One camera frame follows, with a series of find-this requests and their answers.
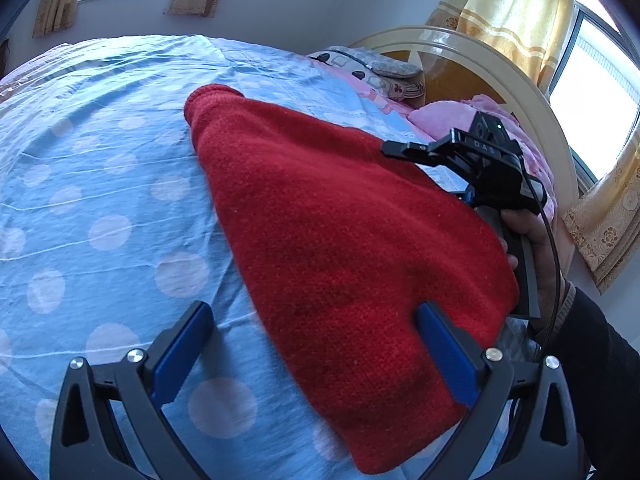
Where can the right forearm dark sleeve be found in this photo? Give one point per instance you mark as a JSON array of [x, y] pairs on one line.
[[602, 373]]

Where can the yellow side curtain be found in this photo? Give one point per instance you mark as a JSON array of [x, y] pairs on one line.
[[529, 33]]

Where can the left beige curtain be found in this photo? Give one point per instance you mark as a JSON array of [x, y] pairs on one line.
[[54, 16]]

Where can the right hand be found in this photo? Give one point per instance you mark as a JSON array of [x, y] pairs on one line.
[[551, 284]]

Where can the cream wooden headboard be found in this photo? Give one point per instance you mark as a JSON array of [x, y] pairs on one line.
[[458, 67]]

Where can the side window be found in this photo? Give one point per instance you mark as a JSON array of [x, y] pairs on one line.
[[595, 91]]

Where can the grey patterned pillow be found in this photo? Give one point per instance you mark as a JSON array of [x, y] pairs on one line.
[[397, 80]]

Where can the red knitted sweater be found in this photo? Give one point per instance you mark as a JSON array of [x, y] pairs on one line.
[[338, 246]]

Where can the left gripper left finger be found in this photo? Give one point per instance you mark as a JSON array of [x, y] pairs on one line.
[[86, 440]]

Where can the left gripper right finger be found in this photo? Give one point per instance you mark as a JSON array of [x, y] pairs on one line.
[[542, 441]]

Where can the pink folded quilt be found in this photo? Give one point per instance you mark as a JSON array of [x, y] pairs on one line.
[[484, 117]]

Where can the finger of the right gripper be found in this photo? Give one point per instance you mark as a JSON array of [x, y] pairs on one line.
[[417, 153]]

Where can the blue pink bed sheet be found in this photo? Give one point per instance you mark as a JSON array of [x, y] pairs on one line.
[[108, 234]]

